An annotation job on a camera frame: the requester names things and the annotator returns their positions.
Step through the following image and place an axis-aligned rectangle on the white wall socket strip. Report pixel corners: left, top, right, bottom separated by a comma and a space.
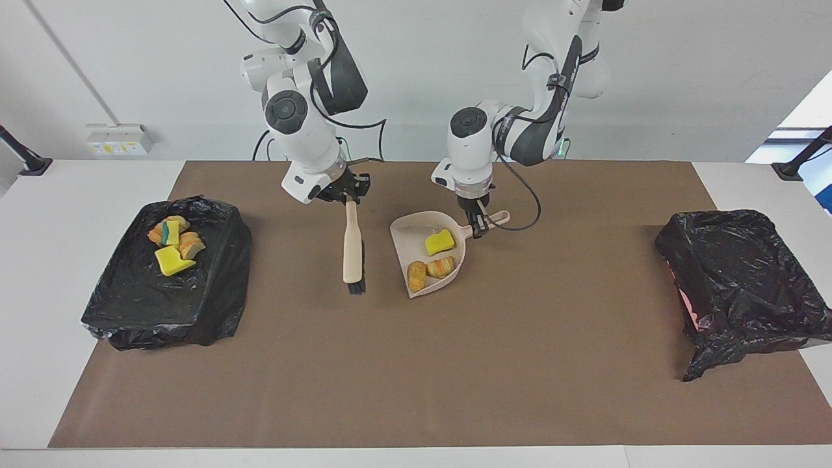
85, 123, 155, 157

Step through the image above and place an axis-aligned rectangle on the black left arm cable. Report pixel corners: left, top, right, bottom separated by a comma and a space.
491, 39, 582, 232

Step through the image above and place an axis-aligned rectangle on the notched yellow sponge piece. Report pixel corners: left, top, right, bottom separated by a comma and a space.
154, 244, 196, 278

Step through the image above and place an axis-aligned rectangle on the black clamp stand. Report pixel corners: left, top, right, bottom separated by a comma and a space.
0, 125, 53, 177
772, 125, 832, 182

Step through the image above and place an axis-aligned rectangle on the bright window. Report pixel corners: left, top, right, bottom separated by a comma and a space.
745, 70, 832, 215

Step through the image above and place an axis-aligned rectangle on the orange striped toy croissant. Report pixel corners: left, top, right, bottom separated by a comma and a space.
426, 255, 458, 280
147, 215, 191, 246

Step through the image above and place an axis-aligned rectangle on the pale toy croissant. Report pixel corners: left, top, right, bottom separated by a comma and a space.
178, 231, 207, 261

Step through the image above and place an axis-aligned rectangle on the black base cable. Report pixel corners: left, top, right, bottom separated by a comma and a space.
252, 129, 277, 161

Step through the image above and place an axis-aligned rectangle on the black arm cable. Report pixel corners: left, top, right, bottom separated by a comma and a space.
221, 0, 389, 166
491, 39, 582, 232

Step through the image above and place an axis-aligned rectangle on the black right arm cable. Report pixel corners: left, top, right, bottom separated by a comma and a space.
221, 0, 389, 166

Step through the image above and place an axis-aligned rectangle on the black bag lined pink bin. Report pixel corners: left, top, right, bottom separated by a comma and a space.
654, 209, 832, 383

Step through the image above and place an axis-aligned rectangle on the brown table mat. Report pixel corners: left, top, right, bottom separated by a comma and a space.
47, 161, 832, 449

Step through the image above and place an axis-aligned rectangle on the beige plastic dustpan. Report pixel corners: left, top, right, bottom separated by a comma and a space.
389, 209, 512, 299

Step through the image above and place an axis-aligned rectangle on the beige hand brush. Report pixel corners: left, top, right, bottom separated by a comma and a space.
343, 200, 367, 294

